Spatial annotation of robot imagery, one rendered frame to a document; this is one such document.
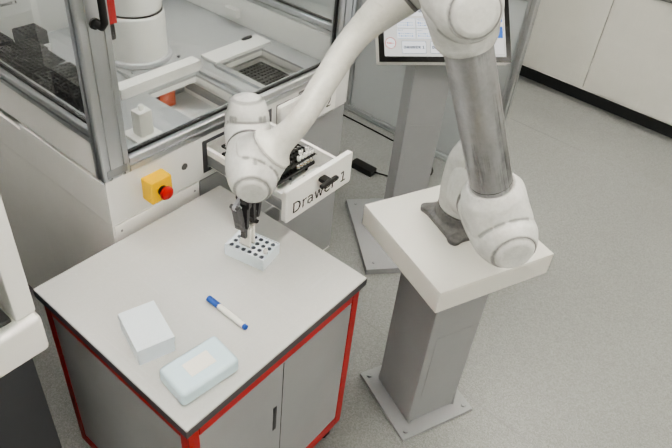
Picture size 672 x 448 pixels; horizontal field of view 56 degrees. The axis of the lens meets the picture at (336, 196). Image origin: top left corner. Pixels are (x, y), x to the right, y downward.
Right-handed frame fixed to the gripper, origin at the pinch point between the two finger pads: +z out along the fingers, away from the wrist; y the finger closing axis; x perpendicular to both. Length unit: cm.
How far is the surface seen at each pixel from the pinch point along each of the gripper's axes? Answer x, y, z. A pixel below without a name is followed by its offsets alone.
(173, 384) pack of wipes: -11.4, -45.5, 3.4
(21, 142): 77, -5, -3
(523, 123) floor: -34, 260, 84
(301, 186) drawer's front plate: -6.6, 16.6, -8.1
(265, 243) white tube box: -3.1, 4.0, 5.1
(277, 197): -0.8, 13.7, -3.7
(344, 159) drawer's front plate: -10.6, 35.1, -8.1
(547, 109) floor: -43, 288, 84
